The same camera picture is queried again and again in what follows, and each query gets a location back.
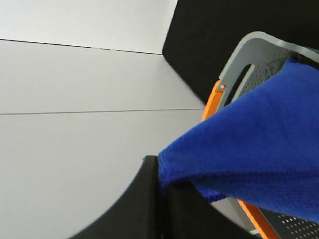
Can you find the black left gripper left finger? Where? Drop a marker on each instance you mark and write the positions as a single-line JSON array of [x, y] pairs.
[[135, 214]]

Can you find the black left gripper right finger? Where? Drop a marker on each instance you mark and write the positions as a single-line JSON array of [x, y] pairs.
[[190, 216]]

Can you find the blue microfibre towel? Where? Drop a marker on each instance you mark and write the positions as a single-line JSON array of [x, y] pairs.
[[262, 149]]

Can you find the grey perforated plastic basket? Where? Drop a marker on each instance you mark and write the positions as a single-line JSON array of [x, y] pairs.
[[257, 57]]

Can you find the orange basket handle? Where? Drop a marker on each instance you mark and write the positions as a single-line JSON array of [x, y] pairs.
[[262, 229]]

